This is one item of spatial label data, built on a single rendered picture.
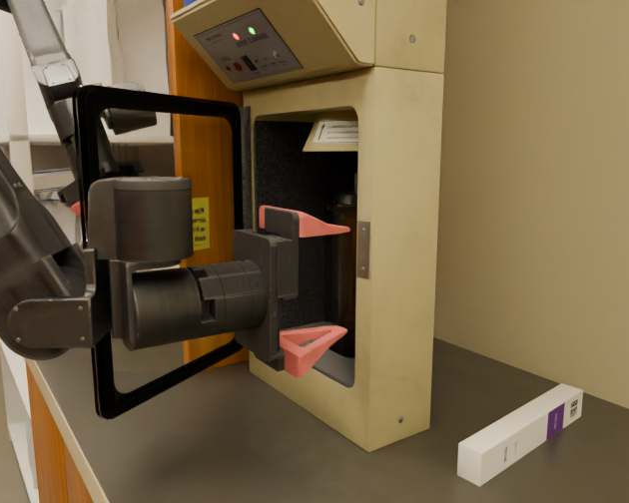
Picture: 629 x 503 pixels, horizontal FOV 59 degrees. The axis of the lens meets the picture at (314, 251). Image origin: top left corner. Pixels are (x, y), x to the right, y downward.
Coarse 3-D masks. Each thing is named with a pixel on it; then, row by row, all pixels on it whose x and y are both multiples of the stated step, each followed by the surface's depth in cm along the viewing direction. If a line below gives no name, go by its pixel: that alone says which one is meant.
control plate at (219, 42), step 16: (240, 16) 67; (256, 16) 65; (208, 32) 75; (224, 32) 72; (240, 32) 70; (256, 32) 68; (272, 32) 65; (208, 48) 79; (224, 48) 76; (240, 48) 73; (256, 48) 71; (272, 48) 68; (288, 48) 66; (224, 64) 80; (240, 64) 77; (256, 64) 74; (272, 64) 71; (288, 64) 69; (240, 80) 81
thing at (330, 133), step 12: (324, 120) 75; (336, 120) 74; (348, 120) 73; (312, 132) 78; (324, 132) 75; (336, 132) 73; (348, 132) 73; (312, 144) 76; (324, 144) 74; (336, 144) 73; (348, 144) 72
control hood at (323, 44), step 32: (224, 0) 66; (256, 0) 62; (288, 0) 59; (320, 0) 57; (352, 0) 59; (192, 32) 78; (288, 32) 64; (320, 32) 60; (352, 32) 59; (320, 64) 65; (352, 64) 61
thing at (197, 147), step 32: (128, 128) 67; (160, 128) 72; (192, 128) 77; (224, 128) 83; (128, 160) 67; (160, 160) 72; (192, 160) 78; (224, 160) 84; (192, 192) 78; (224, 192) 85; (224, 224) 85; (192, 256) 79; (224, 256) 86; (128, 352) 70; (160, 352) 75; (192, 352) 81; (96, 384) 66; (128, 384) 70
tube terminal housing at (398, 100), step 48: (384, 0) 61; (432, 0) 65; (384, 48) 62; (432, 48) 66; (288, 96) 77; (336, 96) 68; (384, 96) 63; (432, 96) 67; (384, 144) 64; (432, 144) 69; (384, 192) 65; (432, 192) 70; (384, 240) 66; (432, 240) 71; (384, 288) 68; (432, 288) 73; (384, 336) 69; (432, 336) 74; (288, 384) 85; (336, 384) 74; (384, 384) 70; (384, 432) 71
